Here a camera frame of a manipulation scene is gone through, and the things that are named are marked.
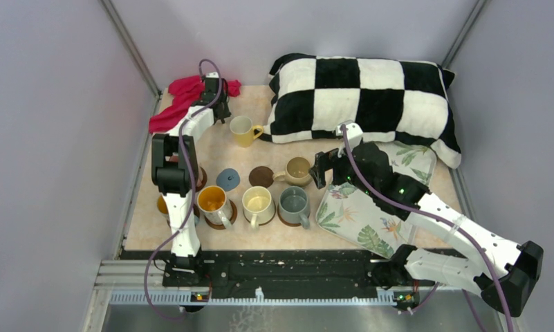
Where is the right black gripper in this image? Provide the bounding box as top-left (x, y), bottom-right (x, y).
top-left (309, 145), bottom-right (378, 198)

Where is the yellow ceramic mug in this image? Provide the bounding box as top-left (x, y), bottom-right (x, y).
top-left (229, 116), bottom-right (264, 148)

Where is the blue-grey apple coaster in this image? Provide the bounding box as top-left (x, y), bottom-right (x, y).
top-left (216, 168), bottom-right (241, 192)

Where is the dark walnut wooden coaster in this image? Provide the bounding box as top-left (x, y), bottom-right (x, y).
top-left (196, 165), bottom-right (207, 192)
top-left (248, 166), bottom-right (274, 188)

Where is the beige ceramic mug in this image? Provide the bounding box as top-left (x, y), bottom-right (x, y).
top-left (273, 157), bottom-right (313, 187)

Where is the grey ceramic mug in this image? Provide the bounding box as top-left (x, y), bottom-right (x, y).
top-left (277, 186), bottom-right (311, 230)

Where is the orange cup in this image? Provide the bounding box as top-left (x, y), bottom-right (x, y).
top-left (197, 186), bottom-right (231, 223)

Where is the amber wooden coaster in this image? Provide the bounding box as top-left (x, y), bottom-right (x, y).
top-left (277, 211), bottom-right (302, 227)
top-left (204, 200), bottom-right (238, 230)
top-left (244, 210), bottom-right (277, 227)

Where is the cream ceramic mug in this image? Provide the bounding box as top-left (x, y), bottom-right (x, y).
top-left (242, 186), bottom-right (276, 230)

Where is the blue mug yellow inside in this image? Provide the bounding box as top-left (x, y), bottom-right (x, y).
top-left (156, 195), bottom-right (200, 226)

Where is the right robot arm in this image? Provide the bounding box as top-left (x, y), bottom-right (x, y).
top-left (310, 142), bottom-right (544, 317)

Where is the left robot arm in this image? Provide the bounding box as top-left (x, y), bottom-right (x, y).
top-left (151, 72), bottom-right (231, 286)

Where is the crumpled pink cloth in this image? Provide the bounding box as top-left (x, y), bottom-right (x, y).
top-left (149, 74), bottom-right (242, 134)

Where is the floral white tray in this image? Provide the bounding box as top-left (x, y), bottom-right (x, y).
top-left (316, 142), bottom-right (436, 259)

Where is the black white checkered pillow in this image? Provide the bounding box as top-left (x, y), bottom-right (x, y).
top-left (260, 53), bottom-right (462, 168)

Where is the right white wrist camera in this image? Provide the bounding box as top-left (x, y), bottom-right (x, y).
top-left (335, 120), bottom-right (363, 157)

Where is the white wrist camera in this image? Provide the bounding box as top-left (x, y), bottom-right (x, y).
top-left (204, 71), bottom-right (221, 83)
top-left (335, 120), bottom-right (363, 157)

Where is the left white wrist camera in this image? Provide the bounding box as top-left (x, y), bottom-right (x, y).
top-left (204, 71), bottom-right (221, 83)

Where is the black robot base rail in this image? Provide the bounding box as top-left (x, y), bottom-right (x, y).
top-left (162, 248), bottom-right (438, 301)

